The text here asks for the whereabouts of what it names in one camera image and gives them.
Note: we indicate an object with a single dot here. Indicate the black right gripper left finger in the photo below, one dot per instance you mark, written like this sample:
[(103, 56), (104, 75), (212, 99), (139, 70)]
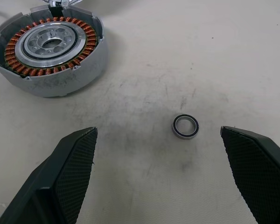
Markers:
[(60, 186)]

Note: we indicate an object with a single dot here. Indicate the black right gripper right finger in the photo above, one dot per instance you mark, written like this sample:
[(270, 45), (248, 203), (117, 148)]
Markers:
[(259, 175)]

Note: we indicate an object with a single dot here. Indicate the silver motor housing copper windings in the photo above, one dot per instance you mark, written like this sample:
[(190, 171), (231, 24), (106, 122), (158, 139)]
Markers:
[(49, 86)]

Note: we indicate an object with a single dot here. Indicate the round silver metal disc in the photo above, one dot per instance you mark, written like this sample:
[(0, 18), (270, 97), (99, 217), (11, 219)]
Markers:
[(65, 3)]

